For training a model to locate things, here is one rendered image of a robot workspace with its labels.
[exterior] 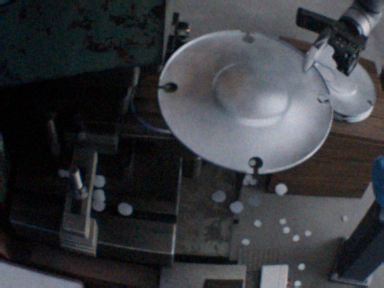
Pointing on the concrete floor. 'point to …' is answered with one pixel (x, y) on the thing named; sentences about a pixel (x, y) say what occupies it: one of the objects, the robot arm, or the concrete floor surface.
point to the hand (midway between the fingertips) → (304, 66)
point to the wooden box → (338, 150)
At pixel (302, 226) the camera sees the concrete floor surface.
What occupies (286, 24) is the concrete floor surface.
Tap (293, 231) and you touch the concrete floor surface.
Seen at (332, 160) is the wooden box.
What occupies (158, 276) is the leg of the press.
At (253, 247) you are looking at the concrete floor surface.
